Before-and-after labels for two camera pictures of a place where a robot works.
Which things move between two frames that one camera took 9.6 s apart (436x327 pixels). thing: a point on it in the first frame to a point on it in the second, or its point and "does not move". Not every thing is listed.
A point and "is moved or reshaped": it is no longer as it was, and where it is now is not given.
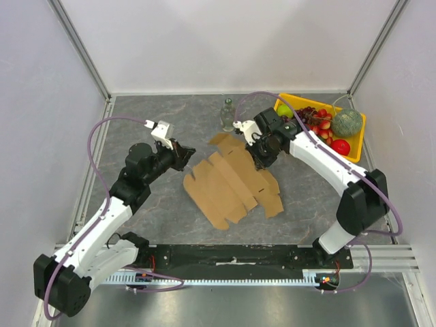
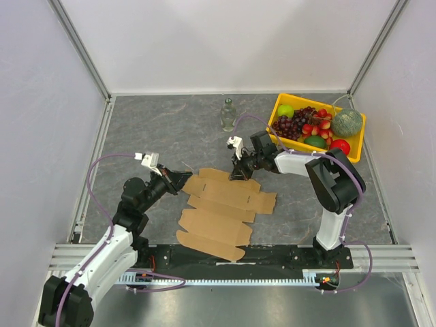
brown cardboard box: (229, 184) is moved or reshaped
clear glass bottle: (227, 115) does not move
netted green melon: (347, 122) does not move
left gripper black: (182, 154) to (174, 180)
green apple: (285, 110) does not move
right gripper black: (262, 154) to (241, 165)
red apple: (341, 146) does not move
